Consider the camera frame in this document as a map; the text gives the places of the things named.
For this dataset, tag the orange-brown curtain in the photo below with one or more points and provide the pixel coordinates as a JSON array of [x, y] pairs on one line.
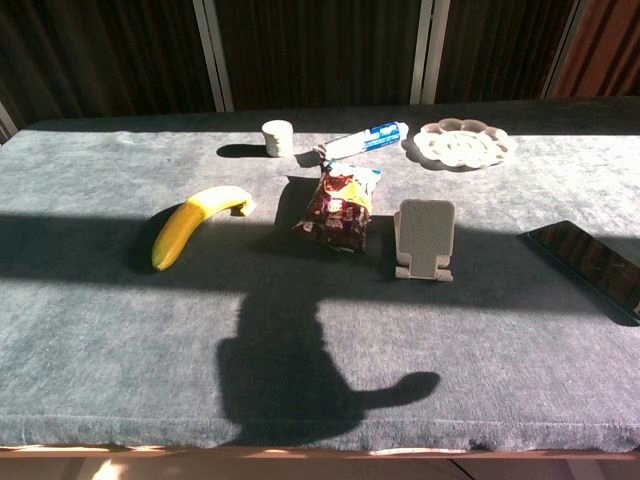
[[605, 50]]

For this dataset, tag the dark brown snack bag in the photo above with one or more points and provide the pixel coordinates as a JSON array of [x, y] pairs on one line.
[[335, 210]]

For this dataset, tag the white frame post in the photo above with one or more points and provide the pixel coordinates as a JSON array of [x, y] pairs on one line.
[[562, 50], [215, 55], [427, 50], [6, 122]]

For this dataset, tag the dark brown curtain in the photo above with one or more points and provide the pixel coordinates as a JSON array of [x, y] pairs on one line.
[[500, 50], [320, 50], [100, 55]]

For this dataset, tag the grey-blue table cloth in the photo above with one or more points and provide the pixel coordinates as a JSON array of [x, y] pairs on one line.
[[125, 325]]

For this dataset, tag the white flower-shaped palette tray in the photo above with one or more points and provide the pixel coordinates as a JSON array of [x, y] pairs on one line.
[[462, 145]]

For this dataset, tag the small white ribbed cup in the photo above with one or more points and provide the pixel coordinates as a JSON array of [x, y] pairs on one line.
[[277, 137]]

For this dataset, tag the white plastic phone stand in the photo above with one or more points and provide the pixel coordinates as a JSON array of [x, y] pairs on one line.
[[427, 235]]

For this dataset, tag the yellow banana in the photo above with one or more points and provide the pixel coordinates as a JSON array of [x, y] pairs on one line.
[[180, 235]]

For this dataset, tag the white blue toothpaste tube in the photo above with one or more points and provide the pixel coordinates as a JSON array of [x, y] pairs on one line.
[[362, 140]]

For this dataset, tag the black smartphone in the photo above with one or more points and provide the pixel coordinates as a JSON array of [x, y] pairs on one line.
[[595, 265]]

